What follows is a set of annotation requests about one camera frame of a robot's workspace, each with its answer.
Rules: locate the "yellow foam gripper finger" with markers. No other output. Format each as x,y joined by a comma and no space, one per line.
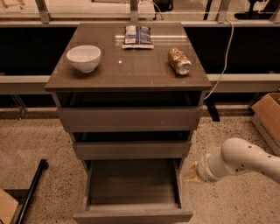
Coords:
191,174

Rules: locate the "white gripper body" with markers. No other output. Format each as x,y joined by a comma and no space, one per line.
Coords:
203,170

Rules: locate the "grey bottom drawer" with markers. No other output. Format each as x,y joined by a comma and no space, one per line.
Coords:
136,191

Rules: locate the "grey drawer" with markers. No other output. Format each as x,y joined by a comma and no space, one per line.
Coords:
131,145
136,191
128,119

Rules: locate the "grey drawer cabinet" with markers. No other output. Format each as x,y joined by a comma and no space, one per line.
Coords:
130,78

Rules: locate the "grey middle drawer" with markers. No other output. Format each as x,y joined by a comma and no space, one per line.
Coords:
131,145

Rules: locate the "grey top drawer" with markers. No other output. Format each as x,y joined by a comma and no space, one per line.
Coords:
128,119

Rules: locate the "cardboard box right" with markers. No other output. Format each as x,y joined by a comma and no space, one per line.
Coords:
266,119

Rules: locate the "cardboard box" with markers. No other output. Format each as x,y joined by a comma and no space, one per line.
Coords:
8,207
266,119

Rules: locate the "gold crushed can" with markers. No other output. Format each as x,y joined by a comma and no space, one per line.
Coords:
179,61

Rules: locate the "black metal bar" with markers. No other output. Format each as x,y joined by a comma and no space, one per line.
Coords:
43,165

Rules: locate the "white ceramic bowl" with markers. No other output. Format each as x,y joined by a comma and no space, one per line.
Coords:
84,58

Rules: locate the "cardboard box bottom left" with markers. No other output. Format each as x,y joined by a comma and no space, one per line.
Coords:
8,207

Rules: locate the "black bracket leg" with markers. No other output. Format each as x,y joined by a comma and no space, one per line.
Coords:
212,109

